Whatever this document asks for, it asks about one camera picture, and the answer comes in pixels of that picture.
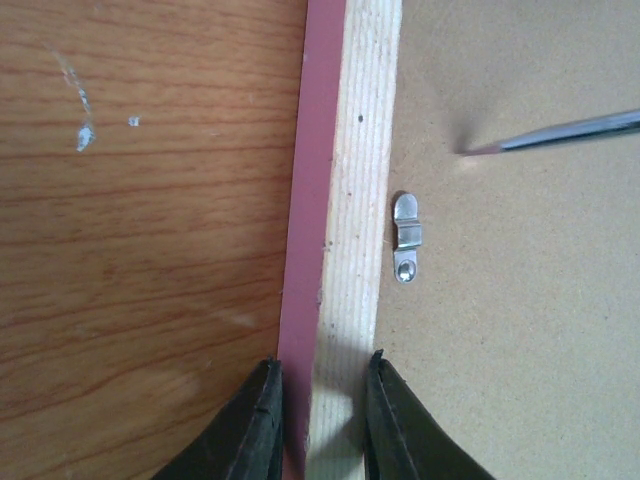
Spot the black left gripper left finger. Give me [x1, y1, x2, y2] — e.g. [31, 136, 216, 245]
[154, 357, 284, 480]

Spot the red blue screwdriver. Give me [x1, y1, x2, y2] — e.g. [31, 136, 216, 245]
[460, 109, 639, 157]

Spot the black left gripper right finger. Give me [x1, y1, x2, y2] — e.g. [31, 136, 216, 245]
[364, 350, 492, 480]

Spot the pink wooden photo frame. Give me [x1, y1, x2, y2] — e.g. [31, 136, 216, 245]
[278, 1, 639, 479]

